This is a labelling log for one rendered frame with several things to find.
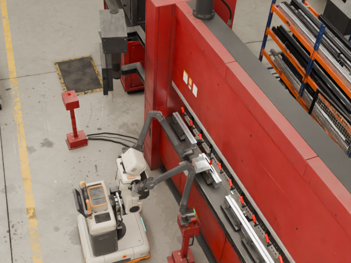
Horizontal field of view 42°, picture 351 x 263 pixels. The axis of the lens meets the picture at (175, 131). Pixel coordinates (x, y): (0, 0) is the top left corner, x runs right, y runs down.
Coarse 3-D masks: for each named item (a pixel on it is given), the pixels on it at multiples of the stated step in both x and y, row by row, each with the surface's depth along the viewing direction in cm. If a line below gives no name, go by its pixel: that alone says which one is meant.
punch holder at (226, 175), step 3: (225, 165) 408; (222, 168) 416; (225, 168) 409; (225, 171) 411; (228, 171) 405; (222, 174) 418; (225, 174) 412; (228, 174) 406; (231, 174) 402; (225, 177) 414; (228, 177) 408; (231, 177) 406; (225, 180) 415; (231, 180) 410; (228, 183) 411
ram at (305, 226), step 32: (192, 64) 418; (192, 96) 437; (224, 96) 374; (224, 128) 390; (256, 128) 338; (256, 160) 351; (288, 160) 309; (256, 192) 365; (288, 192) 320; (288, 224) 332; (320, 224) 294; (288, 256) 344; (320, 256) 304
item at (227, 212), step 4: (224, 204) 431; (224, 208) 427; (228, 208) 428; (224, 212) 427; (228, 212) 424; (228, 216) 422; (232, 216) 422; (232, 220) 419; (232, 224) 416; (236, 228) 413; (240, 228) 413
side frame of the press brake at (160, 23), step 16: (160, 0) 415; (176, 0) 417; (192, 0) 419; (224, 0) 434; (160, 16) 416; (224, 16) 448; (160, 32) 429; (160, 48) 442; (160, 64) 456; (160, 80) 472; (160, 96) 487; (176, 96) 497; (144, 112) 529; (160, 128) 523; (144, 144) 566; (160, 160) 564
